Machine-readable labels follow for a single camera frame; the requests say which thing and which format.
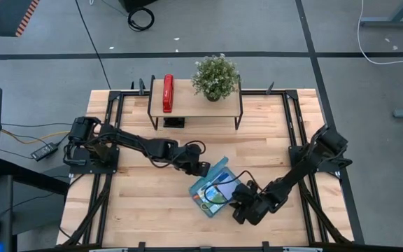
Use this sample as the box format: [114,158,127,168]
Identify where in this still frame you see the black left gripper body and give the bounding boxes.
[178,143,212,178]

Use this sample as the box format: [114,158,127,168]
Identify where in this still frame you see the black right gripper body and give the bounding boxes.
[229,181,271,225]

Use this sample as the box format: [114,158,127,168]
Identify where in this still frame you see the blue translucent pencil box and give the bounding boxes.
[188,155,243,219]

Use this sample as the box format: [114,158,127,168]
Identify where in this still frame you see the white notepad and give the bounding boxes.
[218,176,239,198]

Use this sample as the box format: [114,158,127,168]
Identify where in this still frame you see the green yellow crayon box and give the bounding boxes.
[206,190,228,206]

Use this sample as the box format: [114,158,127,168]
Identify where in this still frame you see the wooden shelf black legs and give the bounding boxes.
[146,74,244,132]

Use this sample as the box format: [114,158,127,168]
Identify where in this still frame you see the red stapler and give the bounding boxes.
[162,73,175,114]

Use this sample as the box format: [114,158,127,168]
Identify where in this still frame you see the green potted plant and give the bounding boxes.
[190,52,241,103]

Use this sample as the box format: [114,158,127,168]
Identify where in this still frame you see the black power adapter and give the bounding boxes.
[30,141,59,162]

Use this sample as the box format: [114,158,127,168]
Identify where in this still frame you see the black orange striped mat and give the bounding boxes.
[0,0,42,39]

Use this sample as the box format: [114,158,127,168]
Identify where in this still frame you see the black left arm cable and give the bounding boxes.
[183,139,207,158]

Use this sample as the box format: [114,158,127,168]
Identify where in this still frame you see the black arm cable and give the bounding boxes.
[183,139,207,158]
[203,169,259,206]

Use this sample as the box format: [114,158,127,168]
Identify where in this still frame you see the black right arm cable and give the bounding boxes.
[203,169,259,206]

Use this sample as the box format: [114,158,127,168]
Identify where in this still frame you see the black table frame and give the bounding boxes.
[57,80,367,252]

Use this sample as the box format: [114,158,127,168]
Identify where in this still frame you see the coiled black cable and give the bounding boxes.
[127,6,155,33]

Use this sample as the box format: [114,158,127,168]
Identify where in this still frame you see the long black floor cable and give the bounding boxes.
[74,0,112,90]

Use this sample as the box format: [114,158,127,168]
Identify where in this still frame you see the yellow floor cable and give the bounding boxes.
[0,129,71,146]

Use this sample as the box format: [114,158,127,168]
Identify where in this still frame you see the white floor cable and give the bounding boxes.
[356,0,403,66]

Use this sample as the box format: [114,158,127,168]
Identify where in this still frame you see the grey table leg frame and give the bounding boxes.
[359,0,403,29]

